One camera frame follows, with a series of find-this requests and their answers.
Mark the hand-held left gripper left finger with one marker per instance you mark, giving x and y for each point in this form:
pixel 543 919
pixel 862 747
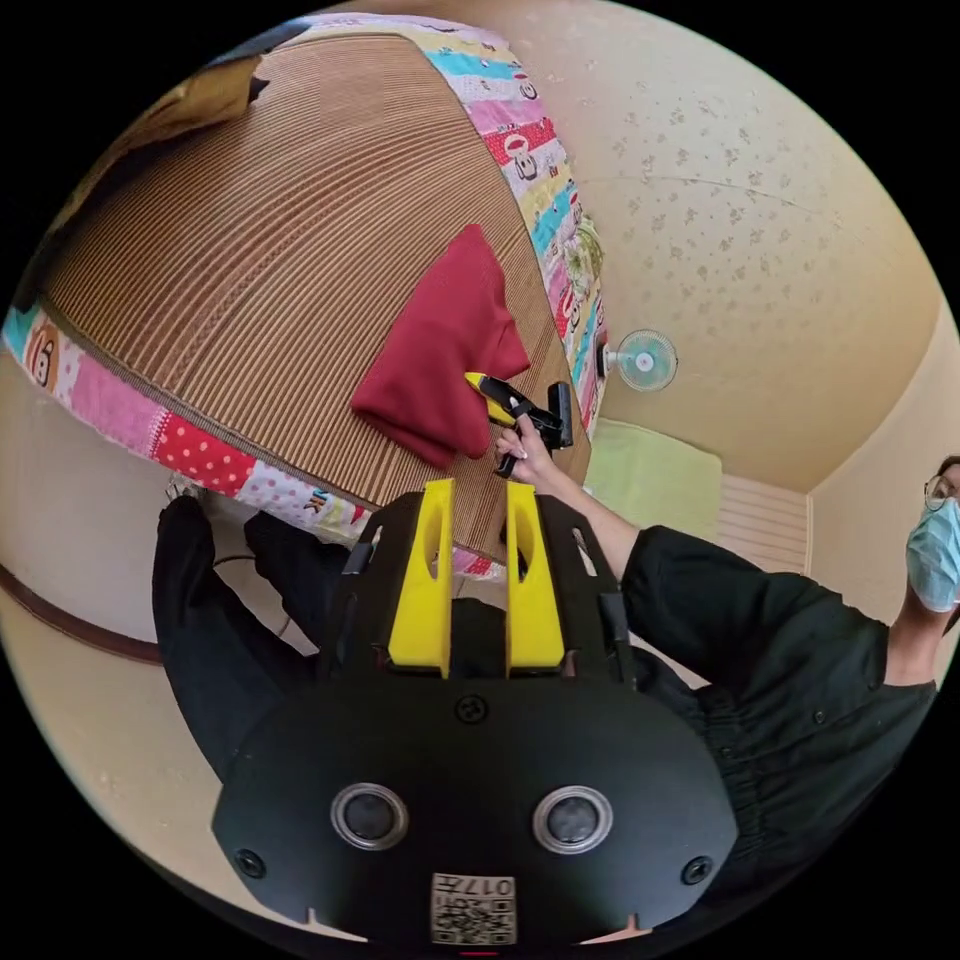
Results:
pixel 420 600

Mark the bed with woven mat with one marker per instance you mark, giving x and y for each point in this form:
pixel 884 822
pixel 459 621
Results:
pixel 247 247

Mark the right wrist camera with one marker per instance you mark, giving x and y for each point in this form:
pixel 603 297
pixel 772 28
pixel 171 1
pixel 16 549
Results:
pixel 561 414

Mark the person's body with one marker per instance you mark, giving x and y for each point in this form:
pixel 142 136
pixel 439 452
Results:
pixel 787 675

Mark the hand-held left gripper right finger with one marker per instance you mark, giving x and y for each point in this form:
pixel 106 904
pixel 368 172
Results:
pixel 534 607

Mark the person's right forearm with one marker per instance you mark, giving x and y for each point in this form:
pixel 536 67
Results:
pixel 592 521

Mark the white wall fan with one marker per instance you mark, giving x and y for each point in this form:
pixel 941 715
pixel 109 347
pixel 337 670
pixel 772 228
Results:
pixel 645 361

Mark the person's right hand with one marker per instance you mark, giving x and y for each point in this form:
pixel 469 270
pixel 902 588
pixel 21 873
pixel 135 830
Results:
pixel 525 452

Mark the red long sleeve shirt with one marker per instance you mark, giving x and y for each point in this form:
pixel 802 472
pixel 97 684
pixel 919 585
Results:
pixel 442 352

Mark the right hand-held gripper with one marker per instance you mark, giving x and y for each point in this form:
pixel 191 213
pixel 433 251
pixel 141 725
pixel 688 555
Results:
pixel 536 422

